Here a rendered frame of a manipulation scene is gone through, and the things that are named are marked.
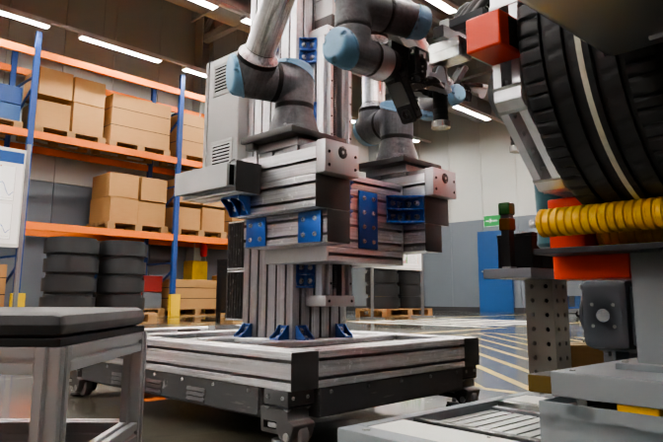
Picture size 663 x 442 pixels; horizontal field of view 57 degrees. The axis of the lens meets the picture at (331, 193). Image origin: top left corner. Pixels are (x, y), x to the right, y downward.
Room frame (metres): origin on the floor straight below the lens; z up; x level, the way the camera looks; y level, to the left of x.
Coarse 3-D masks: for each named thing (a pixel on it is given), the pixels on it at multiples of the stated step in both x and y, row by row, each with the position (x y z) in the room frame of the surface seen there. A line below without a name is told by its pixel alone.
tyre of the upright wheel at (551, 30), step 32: (544, 32) 1.03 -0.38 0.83; (544, 64) 1.04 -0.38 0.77; (576, 64) 1.00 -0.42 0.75; (608, 64) 0.96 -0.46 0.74; (640, 64) 0.93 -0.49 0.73; (544, 96) 1.06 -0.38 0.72; (576, 96) 1.03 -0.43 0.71; (608, 96) 0.99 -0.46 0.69; (640, 96) 0.96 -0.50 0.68; (544, 128) 1.09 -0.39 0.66; (576, 128) 1.05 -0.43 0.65; (608, 128) 1.02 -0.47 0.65; (640, 128) 0.99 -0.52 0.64; (576, 160) 1.11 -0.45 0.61; (608, 160) 1.07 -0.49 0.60; (640, 160) 1.03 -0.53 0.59; (576, 192) 1.17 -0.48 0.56; (608, 192) 1.14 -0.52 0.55; (640, 192) 1.10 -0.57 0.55
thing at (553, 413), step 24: (552, 408) 1.19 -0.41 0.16; (576, 408) 1.15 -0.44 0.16; (600, 408) 1.12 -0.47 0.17; (624, 408) 1.09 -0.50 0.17; (648, 408) 1.06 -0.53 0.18; (552, 432) 1.19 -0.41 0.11; (576, 432) 1.15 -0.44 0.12; (600, 432) 1.12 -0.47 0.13; (624, 432) 1.09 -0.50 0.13; (648, 432) 1.06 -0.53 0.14
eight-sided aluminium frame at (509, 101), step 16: (496, 0) 1.16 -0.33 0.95; (512, 0) 1.13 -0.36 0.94; (512, 16) 1.13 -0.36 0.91; (496, 64) 1.16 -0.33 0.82; (512, 64) 1.14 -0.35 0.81; (496, 80) 1.16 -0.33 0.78; (512, 80) 1.14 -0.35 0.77; (496, 96) 1.16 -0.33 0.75; (512, 96) 1.14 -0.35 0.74; (512, 112) 1.16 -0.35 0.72; (528, 112) 1.14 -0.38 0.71; (512, 128) 1.19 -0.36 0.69; (528, 128) 1.17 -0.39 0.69; (528, 144) 1.22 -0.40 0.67; (528, 160) 1.23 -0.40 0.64; (544, 160) 1.21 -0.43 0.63; (544, 176) 1.25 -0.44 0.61; (544, 192) 1.29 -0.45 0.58; (560, 192) 1.31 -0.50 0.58
